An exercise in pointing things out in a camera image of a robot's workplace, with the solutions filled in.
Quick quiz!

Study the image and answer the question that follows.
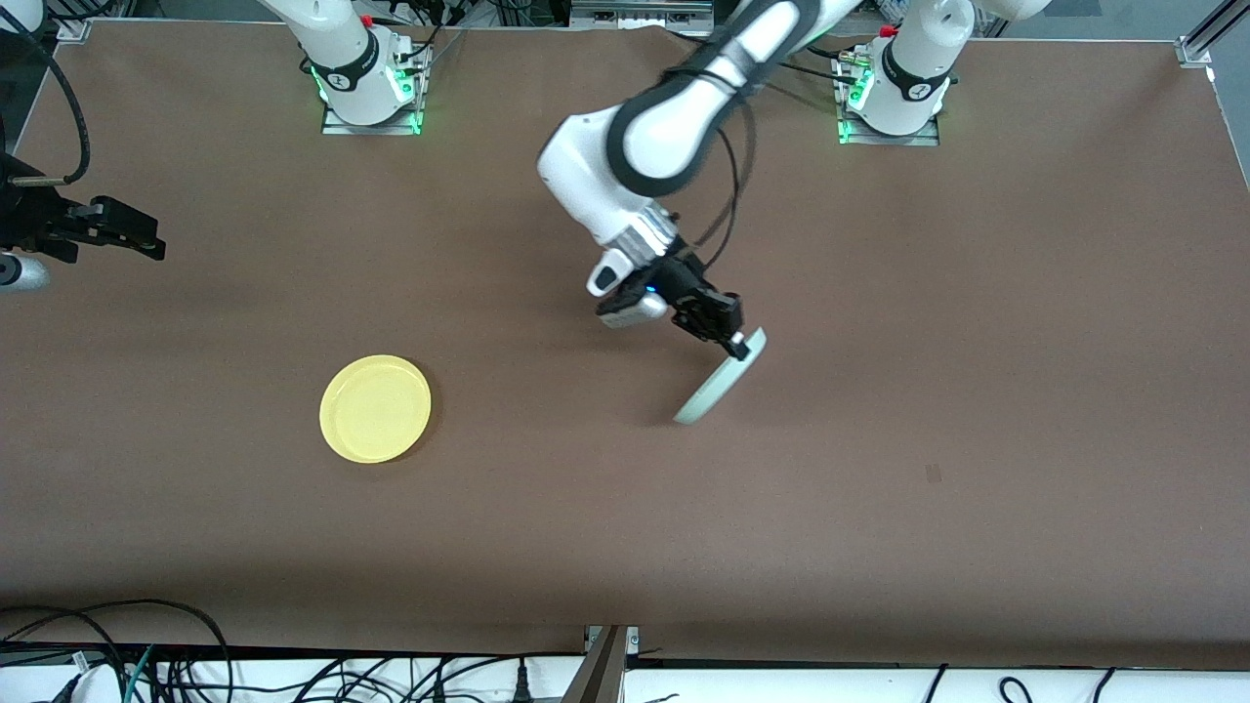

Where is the brown table cover cloth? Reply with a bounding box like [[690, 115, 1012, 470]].
[[0, 20, 1250, 671]]

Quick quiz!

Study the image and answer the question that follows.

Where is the green cable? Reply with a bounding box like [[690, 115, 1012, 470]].
[[123, 644, 158, 703]]

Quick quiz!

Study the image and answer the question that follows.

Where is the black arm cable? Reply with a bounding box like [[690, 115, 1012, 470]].
[[0, 8, 92, 186], [674, 59, 760, 276]]

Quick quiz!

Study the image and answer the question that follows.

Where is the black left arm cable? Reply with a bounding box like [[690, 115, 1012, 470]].
[[674, 59, 760, 276]]

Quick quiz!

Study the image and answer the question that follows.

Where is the yellow plate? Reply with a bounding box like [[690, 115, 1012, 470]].
[[318, 353, 433, 466]]

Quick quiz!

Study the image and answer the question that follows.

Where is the long black base cable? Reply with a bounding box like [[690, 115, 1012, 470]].
[[668, 29, 862, 87]]

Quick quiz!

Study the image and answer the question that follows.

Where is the pale green plate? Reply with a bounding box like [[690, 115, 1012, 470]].
[[671, 327, 770, 428]]

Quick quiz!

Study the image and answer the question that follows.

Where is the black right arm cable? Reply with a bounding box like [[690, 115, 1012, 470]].
[[0, 8, 92, 186]]

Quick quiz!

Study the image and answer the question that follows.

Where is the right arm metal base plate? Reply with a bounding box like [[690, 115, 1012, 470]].
[[320, 44, 425, 137]]

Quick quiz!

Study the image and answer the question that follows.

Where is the grey metal rail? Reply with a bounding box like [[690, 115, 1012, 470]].
[[569, 0, 716, 28]]

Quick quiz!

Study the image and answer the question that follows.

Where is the small looping black cable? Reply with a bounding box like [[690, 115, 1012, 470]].
[[0, 631, 126, 703]]

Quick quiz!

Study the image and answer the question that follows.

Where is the large looping black cable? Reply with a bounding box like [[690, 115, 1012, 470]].
[[0, 598, 233, 703]]

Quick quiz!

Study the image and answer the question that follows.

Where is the aluminium profile beam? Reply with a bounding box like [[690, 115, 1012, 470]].
[[560, 626, 631, 703]]

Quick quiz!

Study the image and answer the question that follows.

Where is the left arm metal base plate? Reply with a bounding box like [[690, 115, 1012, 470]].
[[837, 54, 941, 148]]

